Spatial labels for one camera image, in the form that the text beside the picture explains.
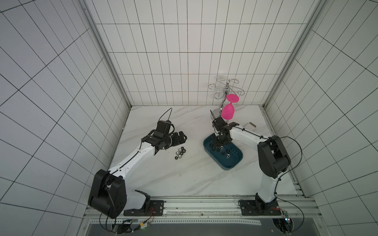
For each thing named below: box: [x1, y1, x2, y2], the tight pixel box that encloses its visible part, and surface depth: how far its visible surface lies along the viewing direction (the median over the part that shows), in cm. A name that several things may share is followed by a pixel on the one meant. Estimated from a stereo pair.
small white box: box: [244, 121, 257, 131], surface depth 109 cm
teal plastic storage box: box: [203, 133, 244, 171], surface depth 93 cm
